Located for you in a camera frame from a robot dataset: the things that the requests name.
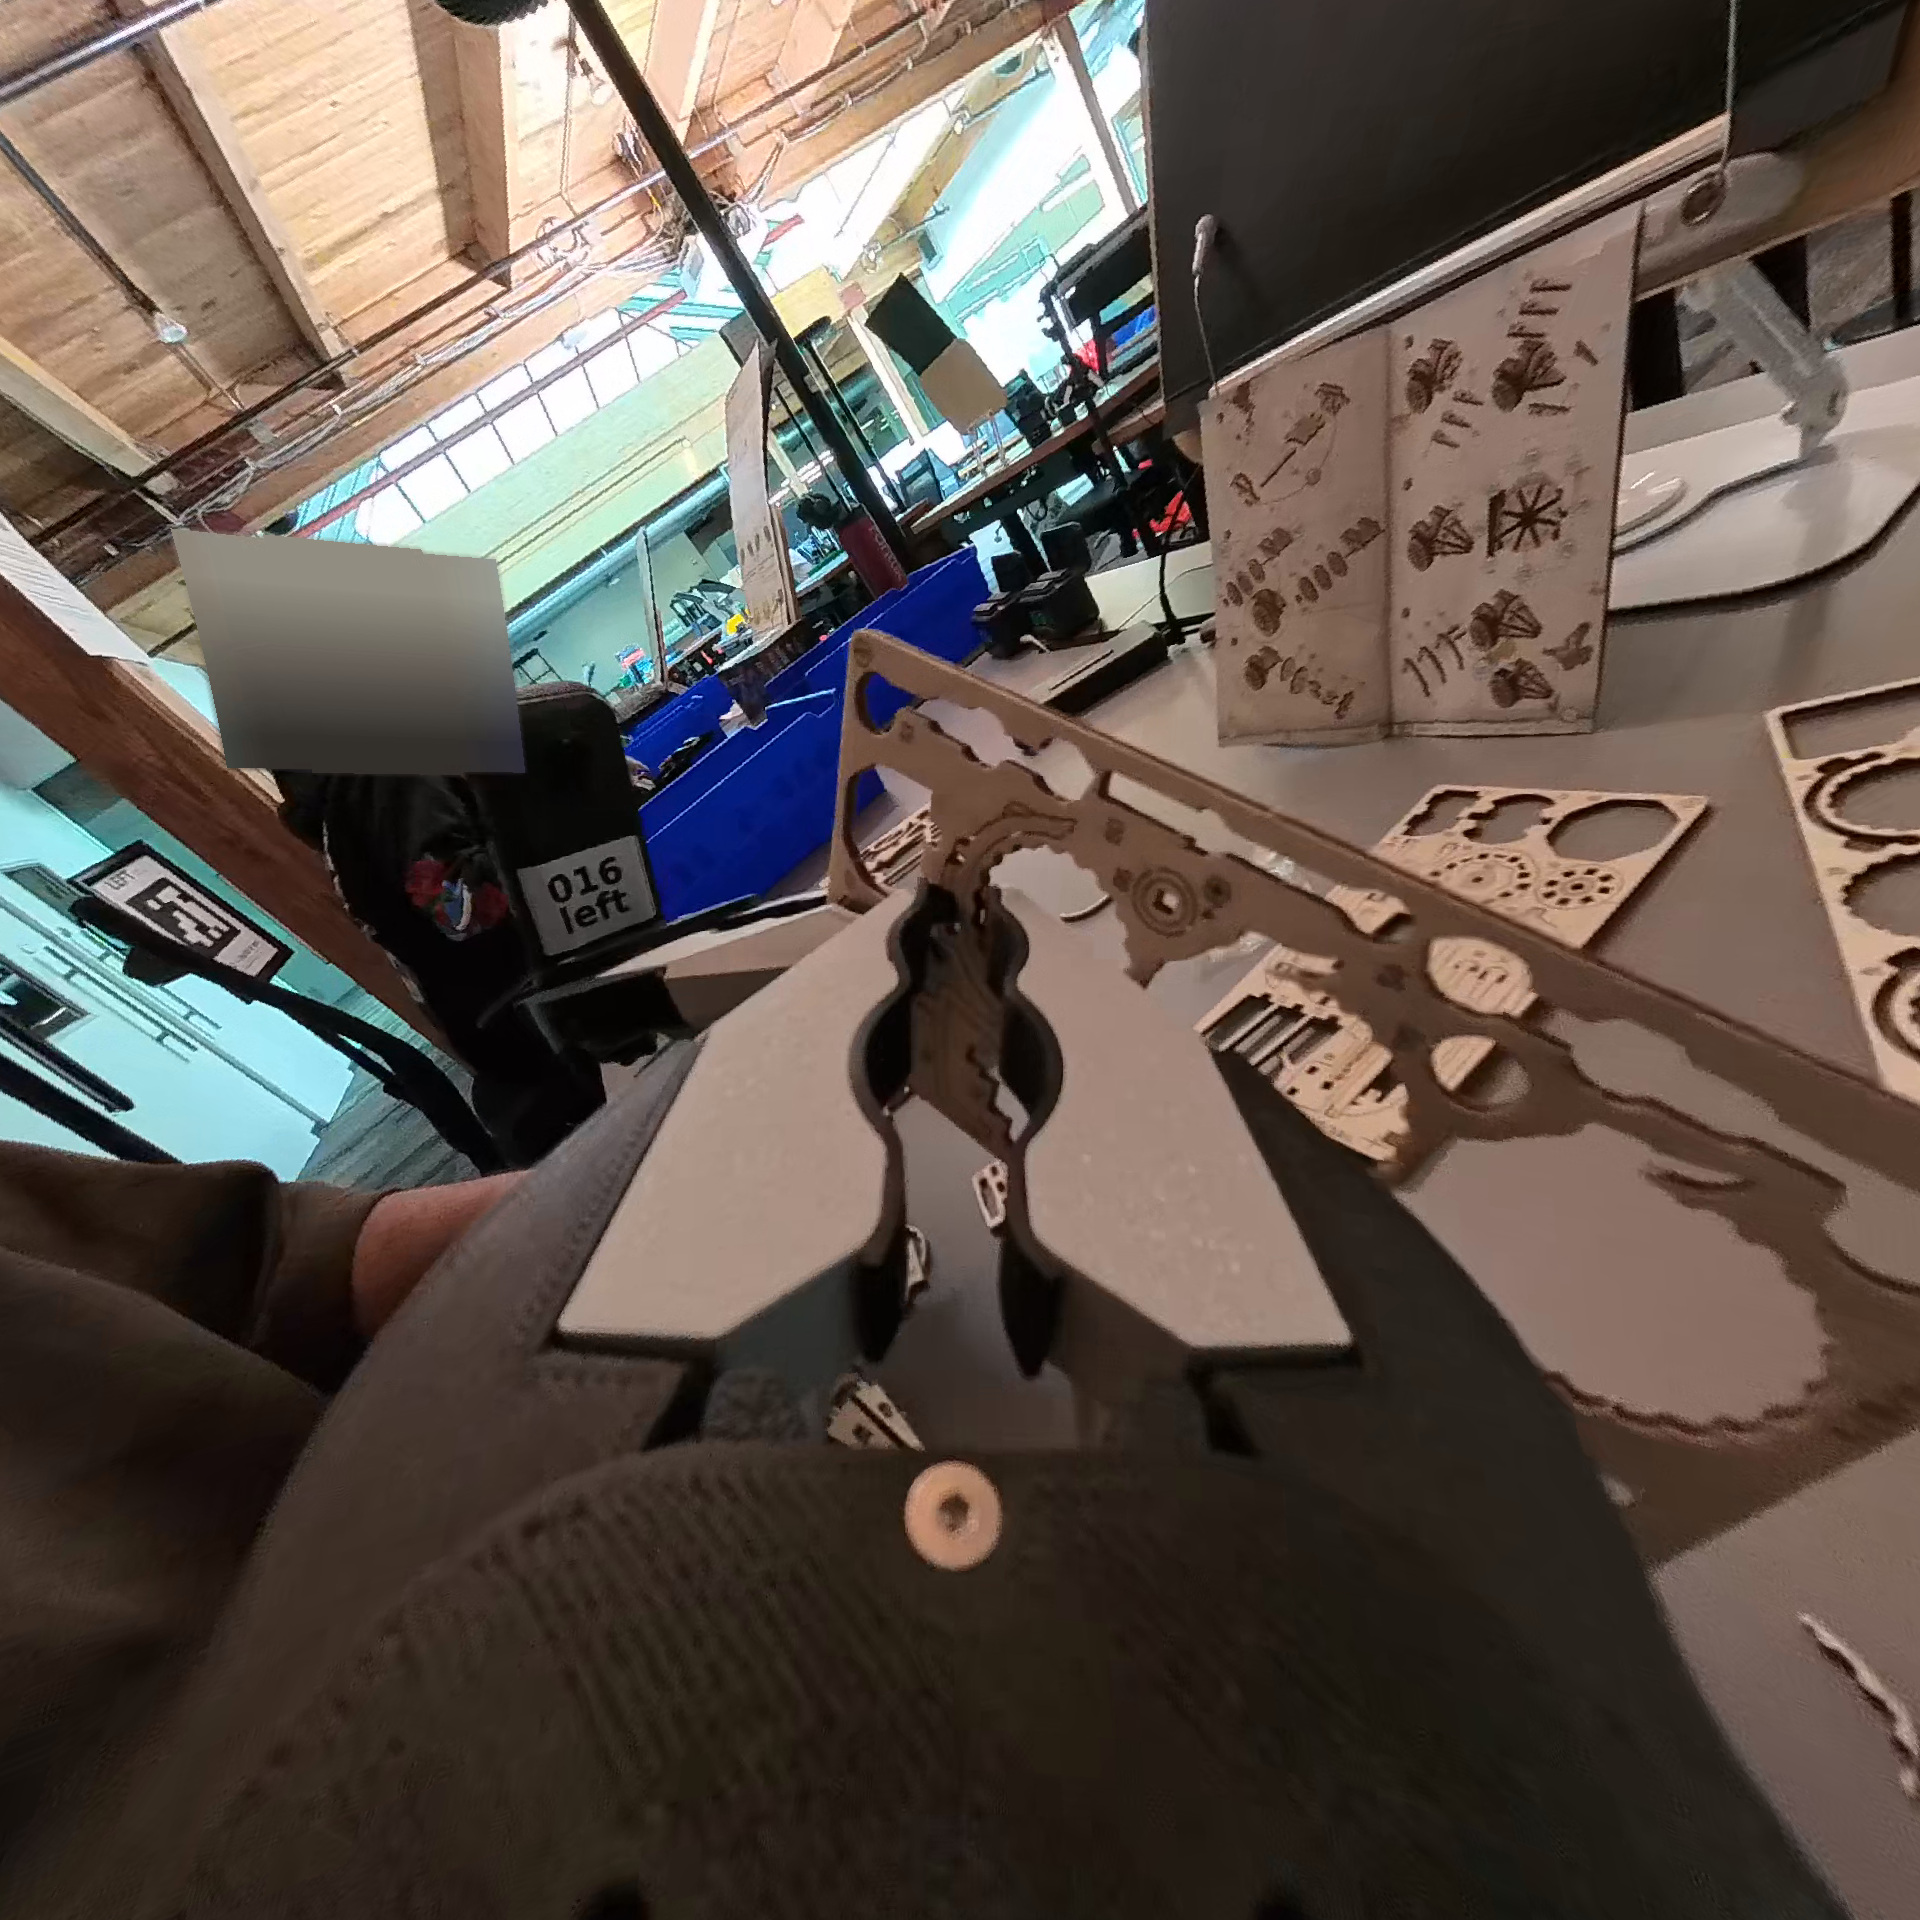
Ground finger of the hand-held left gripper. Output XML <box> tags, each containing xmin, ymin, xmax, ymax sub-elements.
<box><xmin>656</xmin><ymin>896</ymin><xmax>896</xmax><ymax>1048</ymax></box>

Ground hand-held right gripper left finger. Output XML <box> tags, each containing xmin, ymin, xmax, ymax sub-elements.
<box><xmin>556</xmin><ymin>884</ymin><xmax>920</xmax><ymax>1368</ymax></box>

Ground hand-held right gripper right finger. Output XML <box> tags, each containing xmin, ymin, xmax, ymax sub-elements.
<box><xmin>983</xmin><ymin>887</ymin><xmax>1360</xmax><ymax>1378</ymax></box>

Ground wooden sheet with scalloped cutouts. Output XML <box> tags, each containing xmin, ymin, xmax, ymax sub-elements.
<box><xmin>828</xmin><ymin>632</ymin><xmax>1920</xmax><ymax>1450</ymax></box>

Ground person's left forearm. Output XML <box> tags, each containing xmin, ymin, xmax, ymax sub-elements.
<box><xmin>351</xmin><ymin>1170</ymin><xmax>531</xmax><ymax>1354</ymax></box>

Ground grey desk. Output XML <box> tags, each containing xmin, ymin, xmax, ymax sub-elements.
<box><xmin>660</xmin><ymin>369</ymin><xmax>1920</xmax><ymax>1920</ymax></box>

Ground large blue bin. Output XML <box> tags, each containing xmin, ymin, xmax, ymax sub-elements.
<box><xmin>637</xmin><ymin>662</ymin><xmax>903</xmax><ymax>921</ymax></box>

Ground black power strip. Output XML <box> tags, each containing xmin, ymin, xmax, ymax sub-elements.
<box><xmin>1043</xmin><ymin>622</ymin><xmax>1172</xmax><ymax>711</ymax></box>

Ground wooden sheet with gear parts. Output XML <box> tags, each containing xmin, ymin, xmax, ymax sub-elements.
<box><xmin>1200</xmin><ymin>784</ymin><xmax>1712</xmax><ymax>1186</ymax></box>

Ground black light stand pole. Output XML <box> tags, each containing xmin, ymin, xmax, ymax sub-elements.
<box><xmin>562</xmin><ymin>0</ymin><xmax>903</xmax><ymax>579</ymax></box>

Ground person's brown trousers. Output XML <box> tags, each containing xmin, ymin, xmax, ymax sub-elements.
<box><xmin>0</xmin><ymin>1142</ymin><xmax>528</xmax><ymax>1920</ymax></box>

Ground instruction booklet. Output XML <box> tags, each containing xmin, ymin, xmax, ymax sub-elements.
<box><xmin>1200</xmin><ymin>201</ymin><xmax>1644</xmax><ymax>747</ymax></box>

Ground wooden sheet with round holes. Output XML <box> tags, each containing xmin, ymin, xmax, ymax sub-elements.
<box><xmin>1767</xmin><ymin>698</ymin><xmax>1920</xmax><ymax>1104</ymax></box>

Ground wooden scrap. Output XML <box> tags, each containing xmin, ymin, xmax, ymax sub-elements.
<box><xmin>1799</xmin><ymin>1612</ymin><xmax>1920</xmax><ymax>1787</ymax></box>

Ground grey monitor stand base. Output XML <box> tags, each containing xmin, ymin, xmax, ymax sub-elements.
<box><xmin>1612</xmin><ymin>247</ymin><xmax>1920</xmax><ymax>609</ymax></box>

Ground black panel with tan back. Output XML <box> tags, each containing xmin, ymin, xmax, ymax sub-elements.
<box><xmin>1140</xmin><ymin>0</ymin><xmax>1920</xmax><ymax>407</ymax></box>

